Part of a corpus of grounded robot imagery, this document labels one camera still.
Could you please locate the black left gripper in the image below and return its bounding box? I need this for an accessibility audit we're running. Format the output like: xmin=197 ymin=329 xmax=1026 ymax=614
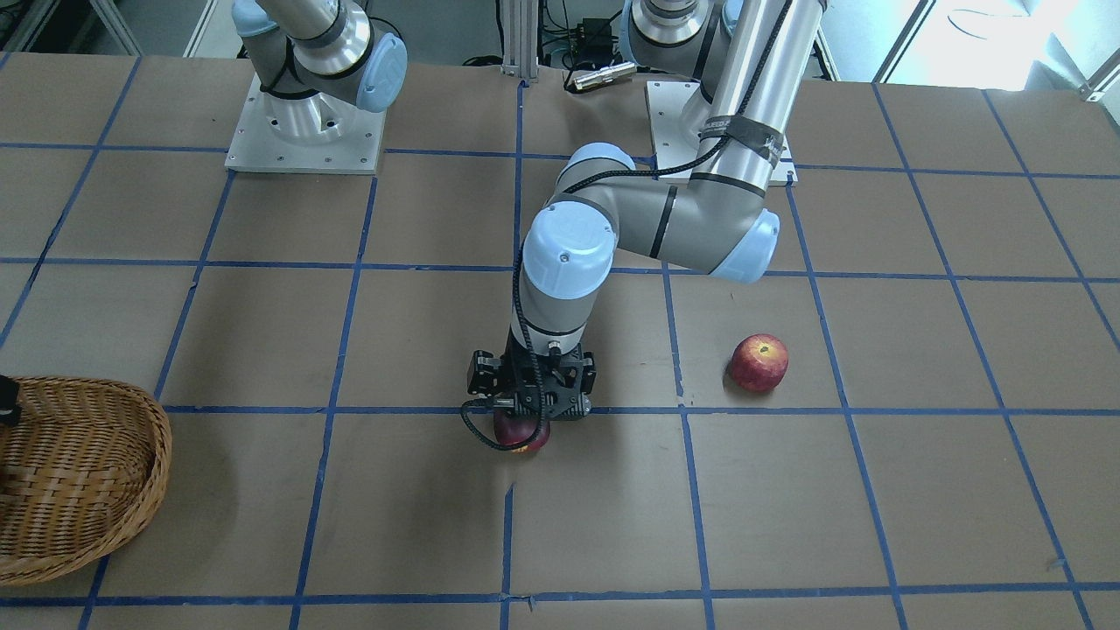
xmin=467 ymin=343 xmax=599 ymax=420

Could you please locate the dark red apple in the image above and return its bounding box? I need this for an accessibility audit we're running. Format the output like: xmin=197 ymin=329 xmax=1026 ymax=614
xmin=493 ymin=409 xmax=551 ymax=453

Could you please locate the red yellow apple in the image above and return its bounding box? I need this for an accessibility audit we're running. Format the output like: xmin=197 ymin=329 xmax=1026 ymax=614
xmin=727 ymin=333 xmax=788 ymax=393

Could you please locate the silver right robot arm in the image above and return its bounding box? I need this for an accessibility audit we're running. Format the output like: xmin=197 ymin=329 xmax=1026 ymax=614
xmin=231 ymin=1 xmax=409 ymax=146

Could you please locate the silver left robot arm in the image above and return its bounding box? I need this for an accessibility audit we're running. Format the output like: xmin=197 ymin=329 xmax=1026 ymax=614
xmin=467 ymin=1 xmax=828 ymax=419

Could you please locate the woven wicker basket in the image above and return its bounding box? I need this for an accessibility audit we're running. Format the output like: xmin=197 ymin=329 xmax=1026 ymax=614
xmin=1 ymin=376 xmax=172 ymax=586

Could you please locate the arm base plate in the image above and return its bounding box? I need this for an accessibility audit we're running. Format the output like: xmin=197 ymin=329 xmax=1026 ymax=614
xmin=225 ymin=76 xmax=385 ymax=176
xmin=645 ymin=80 xmax=797 ymax=186

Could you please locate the aluminium frame post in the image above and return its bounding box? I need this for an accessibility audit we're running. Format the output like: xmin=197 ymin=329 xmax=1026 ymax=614
xmin=497 ymin=0 xmax=543 ymax=85

